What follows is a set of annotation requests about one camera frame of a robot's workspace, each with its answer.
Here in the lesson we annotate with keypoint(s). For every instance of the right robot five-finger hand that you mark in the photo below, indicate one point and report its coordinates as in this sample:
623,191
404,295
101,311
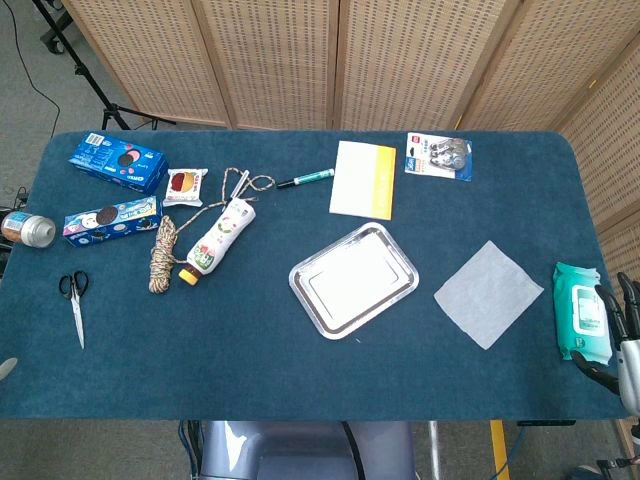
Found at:
627,370

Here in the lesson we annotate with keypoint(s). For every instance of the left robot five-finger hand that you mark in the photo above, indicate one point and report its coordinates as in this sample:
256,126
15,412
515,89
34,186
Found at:
6,367

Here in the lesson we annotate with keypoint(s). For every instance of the white paper napkin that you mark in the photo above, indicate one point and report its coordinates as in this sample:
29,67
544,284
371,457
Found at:
487,295

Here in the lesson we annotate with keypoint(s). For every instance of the silver metal tray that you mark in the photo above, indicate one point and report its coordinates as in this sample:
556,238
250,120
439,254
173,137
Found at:
352,280

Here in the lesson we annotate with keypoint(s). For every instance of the green wet wipes pack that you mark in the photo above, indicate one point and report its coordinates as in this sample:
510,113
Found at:
580,310

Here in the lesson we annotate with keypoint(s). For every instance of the jar with silver lid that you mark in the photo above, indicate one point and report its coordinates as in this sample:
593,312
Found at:
30,229

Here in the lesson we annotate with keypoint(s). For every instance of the slim blue Oreo box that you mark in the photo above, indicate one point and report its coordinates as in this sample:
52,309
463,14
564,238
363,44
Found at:
112,221

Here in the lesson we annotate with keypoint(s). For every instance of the large blue Oreo box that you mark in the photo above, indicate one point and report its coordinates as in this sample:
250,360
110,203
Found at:
115,162

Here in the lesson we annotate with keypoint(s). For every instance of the blue table cloth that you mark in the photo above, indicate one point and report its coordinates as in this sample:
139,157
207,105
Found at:
240,360

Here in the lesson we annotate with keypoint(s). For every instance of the white red snack packet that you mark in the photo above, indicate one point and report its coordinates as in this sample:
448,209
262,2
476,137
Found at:
185,187

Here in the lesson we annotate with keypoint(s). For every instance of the white bottle with yellow cap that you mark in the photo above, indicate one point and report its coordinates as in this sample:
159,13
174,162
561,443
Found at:
222,232

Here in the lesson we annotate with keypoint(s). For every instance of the blue blister pack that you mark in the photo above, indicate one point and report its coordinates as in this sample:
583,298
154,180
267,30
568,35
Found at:
437,157

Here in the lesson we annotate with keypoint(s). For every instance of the black tripod stand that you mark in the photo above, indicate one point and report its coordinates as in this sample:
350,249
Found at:
95,85

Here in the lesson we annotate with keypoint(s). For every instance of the silver pen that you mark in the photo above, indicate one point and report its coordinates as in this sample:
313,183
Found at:
239,184

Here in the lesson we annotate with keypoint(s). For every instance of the grey blue robot torso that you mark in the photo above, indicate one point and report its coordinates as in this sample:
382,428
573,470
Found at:
300,450

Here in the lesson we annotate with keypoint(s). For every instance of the white yellow notepad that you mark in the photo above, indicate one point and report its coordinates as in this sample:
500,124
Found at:
360,180

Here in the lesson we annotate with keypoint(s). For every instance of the green black marker pen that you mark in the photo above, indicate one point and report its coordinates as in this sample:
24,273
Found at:
307,178

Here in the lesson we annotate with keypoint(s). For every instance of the woven wooden folding screen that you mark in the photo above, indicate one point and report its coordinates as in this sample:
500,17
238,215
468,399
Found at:
280,60

